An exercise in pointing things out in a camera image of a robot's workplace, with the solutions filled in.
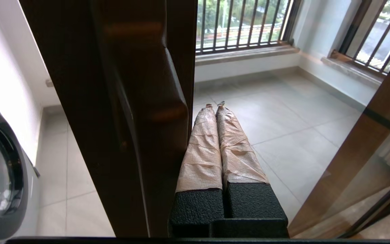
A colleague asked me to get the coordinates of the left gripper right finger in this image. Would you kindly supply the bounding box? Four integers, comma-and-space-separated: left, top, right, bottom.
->
215, 101, 288, 221

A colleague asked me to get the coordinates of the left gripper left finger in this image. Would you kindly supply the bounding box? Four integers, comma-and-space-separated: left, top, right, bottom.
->
169, 104, 225, 238

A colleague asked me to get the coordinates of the dark door handle lever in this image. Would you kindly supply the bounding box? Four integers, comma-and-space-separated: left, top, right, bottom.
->
92, 0, 189, 237

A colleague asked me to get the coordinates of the dark brown sliding glass door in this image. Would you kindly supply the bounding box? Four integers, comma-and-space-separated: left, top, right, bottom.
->
19, 0, 390, 238

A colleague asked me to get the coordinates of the long grey stone window sill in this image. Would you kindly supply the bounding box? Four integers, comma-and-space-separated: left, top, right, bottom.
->
195, 44, 300, 66

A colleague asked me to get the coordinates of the dark brown fixed glass panel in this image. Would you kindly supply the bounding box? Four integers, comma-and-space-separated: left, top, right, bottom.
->
288, 41, 390, 238

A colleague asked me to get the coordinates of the long black balcony railing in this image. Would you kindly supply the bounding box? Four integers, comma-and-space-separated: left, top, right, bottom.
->
195, 0, 302, 55

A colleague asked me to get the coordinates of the short grey stone side sill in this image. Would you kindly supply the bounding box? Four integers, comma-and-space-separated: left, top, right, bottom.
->
320, 56, 385, 87

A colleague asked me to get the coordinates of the short black side railing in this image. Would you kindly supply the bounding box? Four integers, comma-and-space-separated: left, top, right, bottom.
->
330, 0, 390, 75

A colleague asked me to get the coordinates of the white front-load washing machine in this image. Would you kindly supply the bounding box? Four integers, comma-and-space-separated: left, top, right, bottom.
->
0, 81, 41, 243

